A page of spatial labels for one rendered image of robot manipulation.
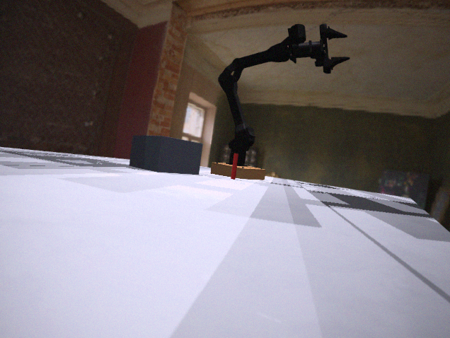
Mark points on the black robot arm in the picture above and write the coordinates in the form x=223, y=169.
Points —
x=244, y=136

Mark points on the dark red peg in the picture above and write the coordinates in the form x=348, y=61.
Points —
x=234, y=167

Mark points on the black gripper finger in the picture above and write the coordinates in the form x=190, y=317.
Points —
x=336, y=60
x=335, y=34

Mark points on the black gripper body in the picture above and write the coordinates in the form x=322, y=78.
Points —
x=316, y=49

